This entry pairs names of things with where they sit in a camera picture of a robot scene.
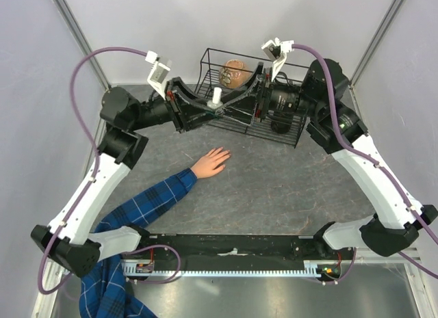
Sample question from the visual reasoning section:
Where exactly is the nail polish bottle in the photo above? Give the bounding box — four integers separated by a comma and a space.
207, 100, 223, 111

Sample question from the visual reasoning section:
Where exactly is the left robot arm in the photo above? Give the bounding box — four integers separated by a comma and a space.
31, 78, 224, 278

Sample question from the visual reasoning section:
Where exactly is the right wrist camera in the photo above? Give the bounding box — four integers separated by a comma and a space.
261, 38, 295, 81

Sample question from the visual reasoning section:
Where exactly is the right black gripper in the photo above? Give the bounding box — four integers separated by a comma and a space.
216, 61, 323, 127

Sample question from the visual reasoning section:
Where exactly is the black mug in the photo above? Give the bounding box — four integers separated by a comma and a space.
268, 114, 293, 134

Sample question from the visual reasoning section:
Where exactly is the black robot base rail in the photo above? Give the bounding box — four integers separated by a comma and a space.
122, 234, 354, 280

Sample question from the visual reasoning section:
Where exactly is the black wire rack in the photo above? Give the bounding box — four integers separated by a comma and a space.
195, 48, 309, 147

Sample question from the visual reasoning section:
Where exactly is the blue plaid sleeve forearm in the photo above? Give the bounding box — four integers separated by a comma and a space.
79, 168, 197, 317

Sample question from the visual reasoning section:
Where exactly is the brown ceramic bowl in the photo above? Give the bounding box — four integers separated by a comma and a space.
219, 59, 252, 89

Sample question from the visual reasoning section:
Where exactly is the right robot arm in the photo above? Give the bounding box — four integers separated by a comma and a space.
218, 59, 437, 259

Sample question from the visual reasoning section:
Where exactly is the mannequin hand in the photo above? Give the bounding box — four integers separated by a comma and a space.
190, 147, 231, 178

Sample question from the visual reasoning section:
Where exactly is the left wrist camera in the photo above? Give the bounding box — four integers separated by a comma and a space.
145, 56, 172, 98

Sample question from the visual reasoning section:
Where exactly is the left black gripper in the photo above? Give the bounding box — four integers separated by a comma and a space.
129, 76, 220, 132

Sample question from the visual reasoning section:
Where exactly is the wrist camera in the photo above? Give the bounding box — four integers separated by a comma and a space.
261, 38, 295, 81
145, 56, 172, 98

